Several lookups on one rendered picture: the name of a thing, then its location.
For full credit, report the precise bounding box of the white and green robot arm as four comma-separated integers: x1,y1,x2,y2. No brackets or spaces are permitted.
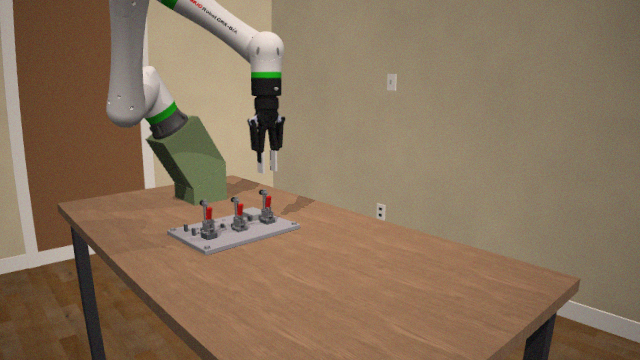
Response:
106,0,284,140

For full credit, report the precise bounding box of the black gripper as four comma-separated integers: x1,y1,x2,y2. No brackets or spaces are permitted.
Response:
247,97,285,174

